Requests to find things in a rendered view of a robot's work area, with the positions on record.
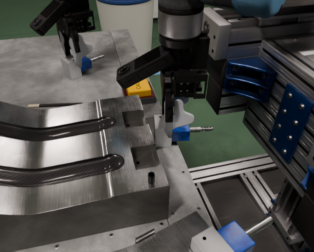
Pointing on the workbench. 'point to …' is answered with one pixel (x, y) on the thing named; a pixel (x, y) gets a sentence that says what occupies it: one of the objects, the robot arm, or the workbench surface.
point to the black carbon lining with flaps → (2, 128)
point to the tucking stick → (53, 105)
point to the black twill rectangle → (145, 235)
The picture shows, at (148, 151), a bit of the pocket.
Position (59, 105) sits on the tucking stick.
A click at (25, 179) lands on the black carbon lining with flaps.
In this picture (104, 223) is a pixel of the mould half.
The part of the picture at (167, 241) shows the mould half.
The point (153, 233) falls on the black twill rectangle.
